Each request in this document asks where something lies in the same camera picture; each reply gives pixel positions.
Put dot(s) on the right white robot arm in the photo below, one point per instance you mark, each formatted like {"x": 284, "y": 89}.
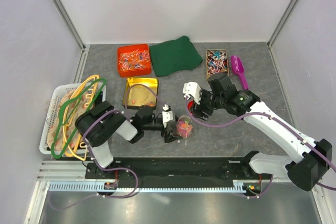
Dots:
{"x": 306, "y": 161}

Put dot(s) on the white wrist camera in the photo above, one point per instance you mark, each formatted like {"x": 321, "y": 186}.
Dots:
{"x": 192, "y": 90}
{"x": 167, "y": 115}

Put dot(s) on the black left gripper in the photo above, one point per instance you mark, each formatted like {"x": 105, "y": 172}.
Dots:
{"x": 171, "y": 137}

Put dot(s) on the magenta plastic scoop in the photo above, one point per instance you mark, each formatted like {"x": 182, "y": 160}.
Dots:
{"x": 238, "y": 70}

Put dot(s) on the blue slotted cable duct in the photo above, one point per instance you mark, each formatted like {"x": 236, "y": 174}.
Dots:
{"x": 104, "y": 187}

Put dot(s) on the red jar lid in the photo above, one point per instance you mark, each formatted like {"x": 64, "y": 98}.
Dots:
{"x": 190, "y": 105}

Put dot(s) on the folded green cloth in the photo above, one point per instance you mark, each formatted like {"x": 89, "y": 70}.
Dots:
{"x": 174, "y": 55}

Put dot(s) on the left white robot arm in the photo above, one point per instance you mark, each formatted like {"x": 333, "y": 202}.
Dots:
{"x": 97, "y": 125}

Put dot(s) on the gold tin with lollipops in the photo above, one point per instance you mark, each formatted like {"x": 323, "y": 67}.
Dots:
{"x": 216, "y": 62}

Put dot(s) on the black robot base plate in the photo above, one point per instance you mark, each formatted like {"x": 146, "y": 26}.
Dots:
{"x": 235, "y": 168}

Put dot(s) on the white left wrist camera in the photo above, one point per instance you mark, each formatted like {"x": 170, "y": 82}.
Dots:
{"x": 167, "y": 115}

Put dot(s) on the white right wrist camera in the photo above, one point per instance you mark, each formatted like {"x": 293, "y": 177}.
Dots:
{"x": 192, "y": 90}

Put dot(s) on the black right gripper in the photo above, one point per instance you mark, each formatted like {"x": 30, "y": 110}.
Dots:
{"x": 197, "y": 109}

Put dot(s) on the clear glass jar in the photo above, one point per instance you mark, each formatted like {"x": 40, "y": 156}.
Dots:
{"x": 184, "y": 126}

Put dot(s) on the orange plastic candy box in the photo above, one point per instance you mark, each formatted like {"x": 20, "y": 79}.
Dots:
{"x": 133, "y": 60}

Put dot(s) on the gold tin with star candies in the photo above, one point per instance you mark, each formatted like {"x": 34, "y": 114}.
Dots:
{"x": 140, "y": 91}

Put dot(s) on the white plastic basket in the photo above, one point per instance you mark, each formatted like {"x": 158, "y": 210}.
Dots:
{"x": 52, "y": 113}

